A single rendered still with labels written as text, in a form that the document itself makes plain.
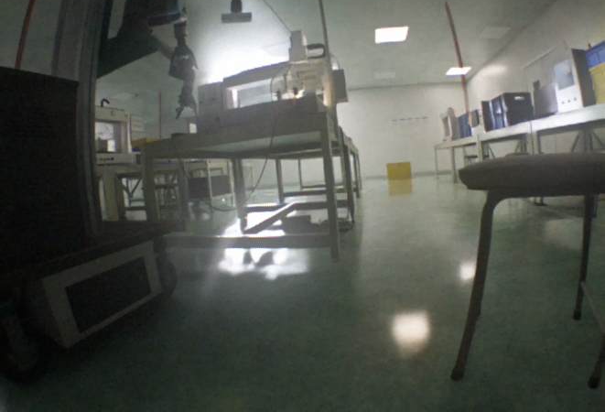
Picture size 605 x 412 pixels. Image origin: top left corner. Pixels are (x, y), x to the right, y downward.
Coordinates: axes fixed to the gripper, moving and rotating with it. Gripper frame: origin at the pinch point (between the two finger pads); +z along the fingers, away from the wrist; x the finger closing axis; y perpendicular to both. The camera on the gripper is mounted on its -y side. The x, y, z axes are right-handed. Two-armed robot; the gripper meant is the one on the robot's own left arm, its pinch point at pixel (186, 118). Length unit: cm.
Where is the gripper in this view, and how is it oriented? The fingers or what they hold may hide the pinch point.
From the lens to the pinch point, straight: 192.7
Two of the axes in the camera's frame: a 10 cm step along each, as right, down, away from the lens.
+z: 0.5, 9.8, -2.0
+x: 9.8, -0.8, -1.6
